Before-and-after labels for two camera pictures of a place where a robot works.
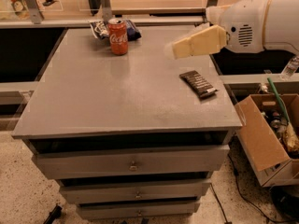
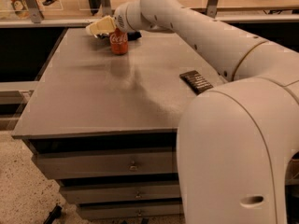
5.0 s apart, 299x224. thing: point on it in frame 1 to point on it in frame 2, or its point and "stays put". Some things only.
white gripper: [243, 25] to [120, 21]
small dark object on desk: [49, 2] stays put
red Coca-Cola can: [119, 36] stays put
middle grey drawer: [135, 190] stays put
